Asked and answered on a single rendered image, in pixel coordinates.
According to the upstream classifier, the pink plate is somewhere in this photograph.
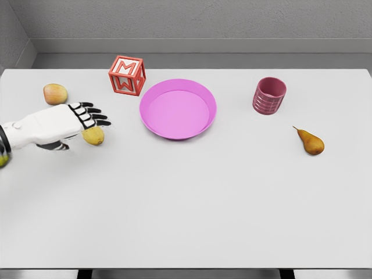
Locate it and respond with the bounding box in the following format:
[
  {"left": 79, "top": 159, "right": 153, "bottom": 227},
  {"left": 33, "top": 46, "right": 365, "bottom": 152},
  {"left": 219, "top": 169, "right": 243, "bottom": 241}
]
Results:
[{"left": 139, "top": 78, "right": 218, "bottom": 142}]

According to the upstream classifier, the red letter block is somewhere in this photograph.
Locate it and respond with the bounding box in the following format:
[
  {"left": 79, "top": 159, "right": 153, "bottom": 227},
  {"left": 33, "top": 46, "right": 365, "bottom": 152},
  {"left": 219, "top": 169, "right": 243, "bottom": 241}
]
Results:
[{"left": 108, "top": 55, "right": 146, "bottom": 96}]

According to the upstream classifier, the yellow-red apple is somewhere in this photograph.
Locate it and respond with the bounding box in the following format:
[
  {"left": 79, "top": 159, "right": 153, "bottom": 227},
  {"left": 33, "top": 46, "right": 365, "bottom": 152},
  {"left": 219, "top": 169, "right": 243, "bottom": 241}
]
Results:
[{"left": 43, "top": 83, "right": 69, "bottom": 106}]

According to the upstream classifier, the yellow lemon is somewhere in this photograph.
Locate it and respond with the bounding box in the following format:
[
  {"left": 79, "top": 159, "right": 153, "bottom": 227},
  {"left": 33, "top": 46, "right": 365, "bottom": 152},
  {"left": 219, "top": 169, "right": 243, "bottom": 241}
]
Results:
[{"left": 81, "top": 126, "right": 105, "bottom": 146}]

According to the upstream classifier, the maroon ribbed cup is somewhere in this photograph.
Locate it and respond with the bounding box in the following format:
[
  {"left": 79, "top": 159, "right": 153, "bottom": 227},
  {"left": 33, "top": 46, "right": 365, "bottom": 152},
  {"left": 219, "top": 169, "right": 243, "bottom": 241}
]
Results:
[{"left": 252, "top": 77, "right": 287, "bottom": 116}]

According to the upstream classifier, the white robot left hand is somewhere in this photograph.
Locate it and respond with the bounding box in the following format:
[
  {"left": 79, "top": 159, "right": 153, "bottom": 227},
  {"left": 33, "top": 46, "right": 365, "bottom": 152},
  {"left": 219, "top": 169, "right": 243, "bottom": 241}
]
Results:
[{"left": 30, "top": 101, "right": 112, "bottom": 151}]

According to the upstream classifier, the brown pear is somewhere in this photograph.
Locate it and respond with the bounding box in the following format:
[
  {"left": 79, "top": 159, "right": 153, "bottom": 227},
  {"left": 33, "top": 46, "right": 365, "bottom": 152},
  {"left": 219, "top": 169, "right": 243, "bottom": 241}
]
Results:
[{"left": 292, "top": 126, "right": 326, "bottom": 156}]

